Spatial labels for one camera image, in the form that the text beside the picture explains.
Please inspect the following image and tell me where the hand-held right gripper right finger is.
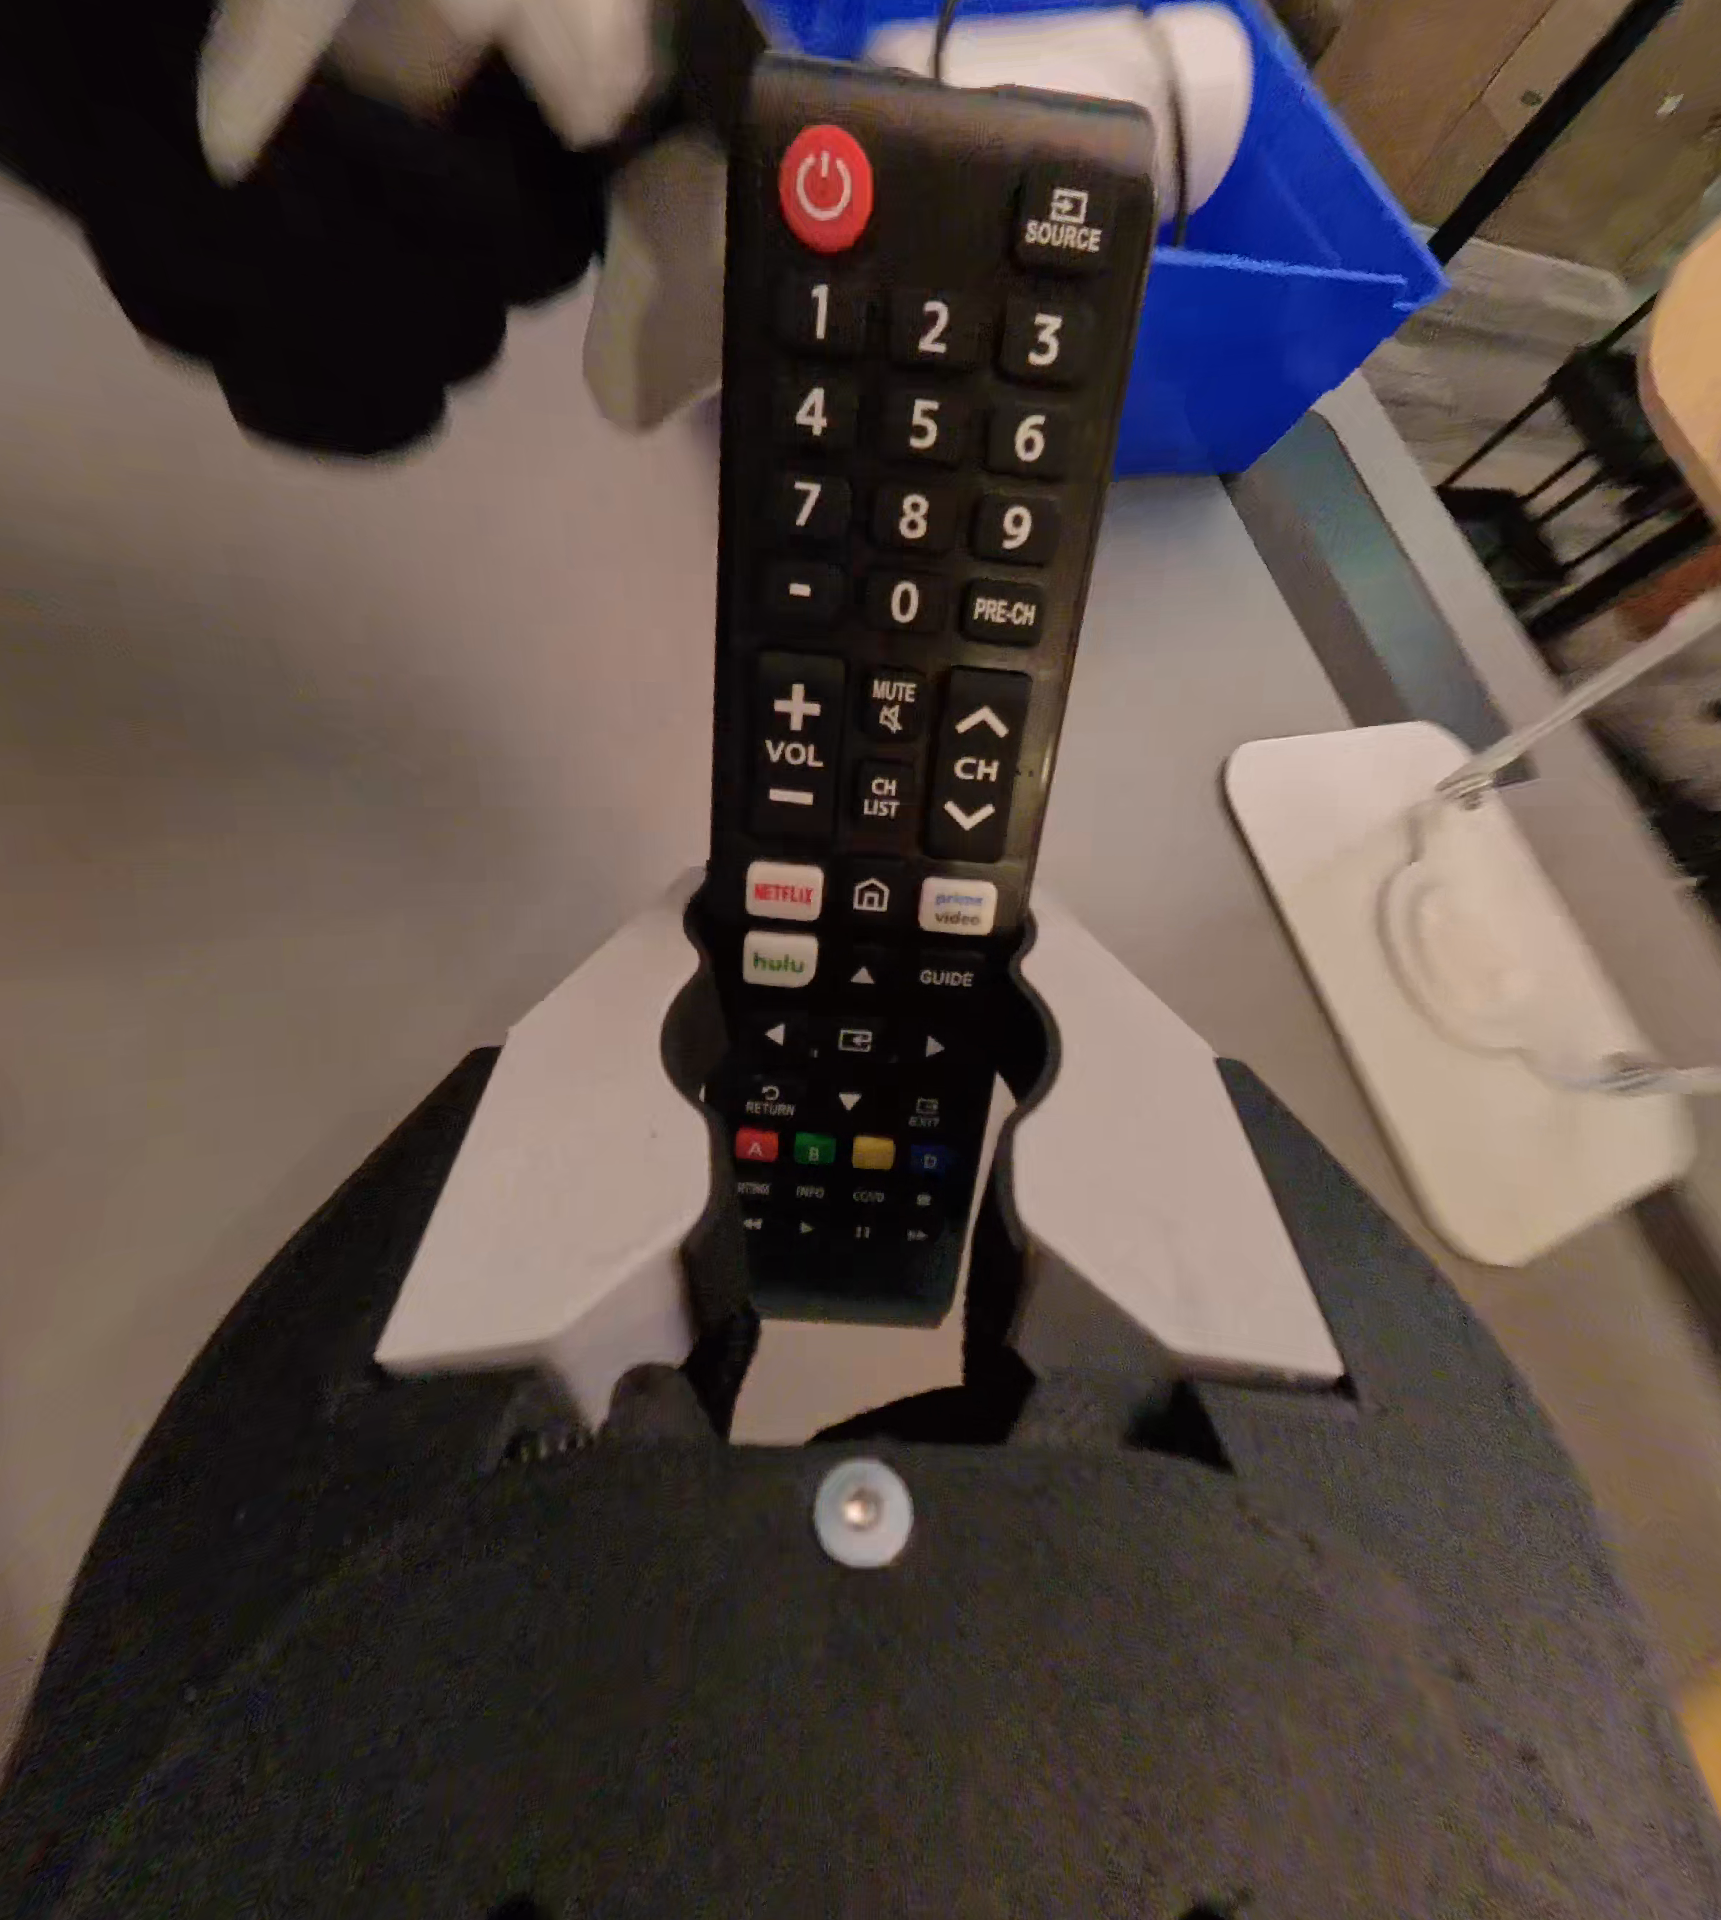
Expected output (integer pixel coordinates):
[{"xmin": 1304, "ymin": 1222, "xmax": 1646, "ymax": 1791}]
[{"xmin": 998, "ymin": 892, "xmax": 1350, "ymax": 1390}]

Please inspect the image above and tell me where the person's left hand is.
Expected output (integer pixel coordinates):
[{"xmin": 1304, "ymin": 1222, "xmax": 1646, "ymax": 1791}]
[{"xmin": 0, "ymin": 0, "xmax": 611, "ymax": 457}]

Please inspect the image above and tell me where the cardboard box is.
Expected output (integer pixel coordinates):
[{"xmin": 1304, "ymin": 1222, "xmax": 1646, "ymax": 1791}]
[{"xmin": 1307, "ymin": 0, "xmax": 1721, "ymax": 283}]

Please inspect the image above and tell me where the black round-base floor stand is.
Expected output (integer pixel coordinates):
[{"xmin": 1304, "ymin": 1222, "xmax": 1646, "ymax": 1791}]
[{"xmin": 1420, "ymin": 0, "xmax": 1692, "ymax": 269}]

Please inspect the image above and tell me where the black remote control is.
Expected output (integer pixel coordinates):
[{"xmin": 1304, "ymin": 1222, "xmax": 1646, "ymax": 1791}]
[{"xmin": 695, "ymin": 52, "xmax": 1160, "ymax": 1332}]

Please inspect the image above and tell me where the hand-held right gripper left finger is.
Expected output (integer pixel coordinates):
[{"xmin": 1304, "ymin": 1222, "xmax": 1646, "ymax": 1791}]
[{"xmin": 374, "ymin": 885, "xmax": 722, "ymax": 1425}]

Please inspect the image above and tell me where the blue plastic bin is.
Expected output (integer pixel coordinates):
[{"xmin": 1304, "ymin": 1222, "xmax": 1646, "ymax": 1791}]
[{"xmin": 754, "ymin": 0, "xmax": 1451, "ymax": 486}]

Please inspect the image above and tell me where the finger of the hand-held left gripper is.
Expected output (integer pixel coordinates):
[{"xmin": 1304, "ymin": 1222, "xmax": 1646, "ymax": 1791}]
[{"xmin": 580, "ymin": 133, "xmax": 730, "ymax": 438}]

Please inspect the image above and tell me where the white roll in bin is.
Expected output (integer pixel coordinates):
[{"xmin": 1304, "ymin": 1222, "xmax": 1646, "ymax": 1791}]
[{"xmin": 872, "ymin": 4, "xmax": 1263, "ymax": 216}]

